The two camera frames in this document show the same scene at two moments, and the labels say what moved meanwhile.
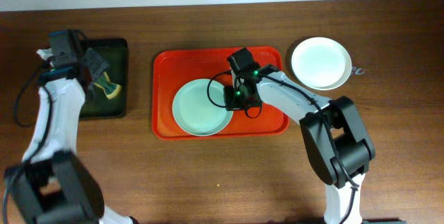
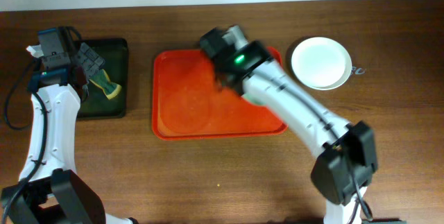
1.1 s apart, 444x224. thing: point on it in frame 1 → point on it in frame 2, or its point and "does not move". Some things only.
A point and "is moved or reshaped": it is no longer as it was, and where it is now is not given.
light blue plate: [345, 78] does not move
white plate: [320, 63] does not move
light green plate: [193, 112] is moved or reshaped
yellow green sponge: [112, 90] does not move
